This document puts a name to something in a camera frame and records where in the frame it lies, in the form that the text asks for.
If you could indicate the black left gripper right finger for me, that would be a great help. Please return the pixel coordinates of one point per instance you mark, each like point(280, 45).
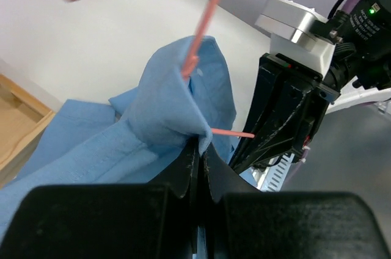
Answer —
point(243, 222)

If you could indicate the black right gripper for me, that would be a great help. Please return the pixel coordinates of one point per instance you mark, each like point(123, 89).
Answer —
point(288, 105)

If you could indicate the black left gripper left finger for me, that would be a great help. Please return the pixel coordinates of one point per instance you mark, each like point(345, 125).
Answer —
point(150, 220)

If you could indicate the light blue shirt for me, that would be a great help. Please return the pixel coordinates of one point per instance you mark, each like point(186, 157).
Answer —
point(140, 133)

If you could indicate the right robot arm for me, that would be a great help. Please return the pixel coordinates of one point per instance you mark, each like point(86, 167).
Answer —
point(360, 31)

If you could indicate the wooden clothes rack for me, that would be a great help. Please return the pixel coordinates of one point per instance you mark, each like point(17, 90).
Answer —
point(23, 120)

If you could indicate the perforated cable duct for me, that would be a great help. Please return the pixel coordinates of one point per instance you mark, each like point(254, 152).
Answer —
point(272, 178)

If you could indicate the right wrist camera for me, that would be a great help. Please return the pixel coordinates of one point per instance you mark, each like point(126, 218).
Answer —
point(288, 24)

